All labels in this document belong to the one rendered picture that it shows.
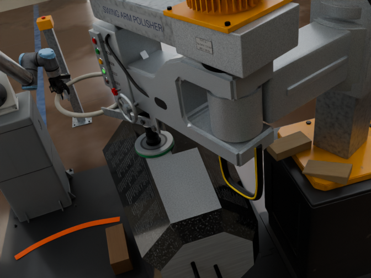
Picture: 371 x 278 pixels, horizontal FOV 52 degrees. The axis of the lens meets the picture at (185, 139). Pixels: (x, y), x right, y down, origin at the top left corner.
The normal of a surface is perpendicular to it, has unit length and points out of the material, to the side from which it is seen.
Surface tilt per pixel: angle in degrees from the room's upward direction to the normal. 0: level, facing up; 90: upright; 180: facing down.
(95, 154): 0
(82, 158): 0
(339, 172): 11
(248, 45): 90
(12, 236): 0
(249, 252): 90
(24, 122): 90
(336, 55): 90
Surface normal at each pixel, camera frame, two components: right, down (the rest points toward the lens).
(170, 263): 0.26, 0.56
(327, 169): -0.31, -0.81
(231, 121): -0.25, 0.62
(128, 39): 0.64, 0.39
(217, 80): -0.75, 0.48
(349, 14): -0.44, 0.60
